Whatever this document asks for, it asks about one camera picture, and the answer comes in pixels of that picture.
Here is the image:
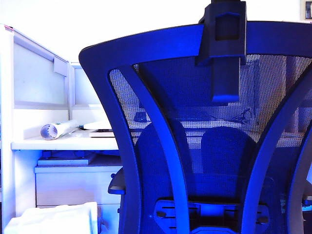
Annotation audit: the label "beige flat box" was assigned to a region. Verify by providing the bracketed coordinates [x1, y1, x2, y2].
[88, 129, 116, 138]

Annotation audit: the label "stacked flat white items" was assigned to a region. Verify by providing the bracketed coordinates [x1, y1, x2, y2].
[82, 121, 114, 131]

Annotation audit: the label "white desk rear partition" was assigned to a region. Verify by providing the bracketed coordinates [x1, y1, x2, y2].
[70, 61, 113, 125]

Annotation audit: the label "clear plastic wrapper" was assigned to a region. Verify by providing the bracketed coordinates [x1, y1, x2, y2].
[65, 128, 92, 138]

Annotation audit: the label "flat grey board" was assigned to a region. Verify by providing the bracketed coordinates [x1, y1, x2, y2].
[37, 153, 98, 167]

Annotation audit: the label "rolled white paper tube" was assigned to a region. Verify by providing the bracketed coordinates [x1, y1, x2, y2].
[40, 121, 85, 141]

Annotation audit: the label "white drawer cabinet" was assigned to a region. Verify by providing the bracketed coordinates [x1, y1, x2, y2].
[34, 165, 124, 234]

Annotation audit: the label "white desk side partition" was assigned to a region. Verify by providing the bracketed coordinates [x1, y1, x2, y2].
[0, 23, 72, 234]

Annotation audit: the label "large white styrofoam block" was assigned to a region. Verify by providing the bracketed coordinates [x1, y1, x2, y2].
[4, 206, 95, 234]

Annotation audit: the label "framed wall picture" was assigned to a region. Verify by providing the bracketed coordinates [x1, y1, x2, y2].
[304, 0, 312, 20]

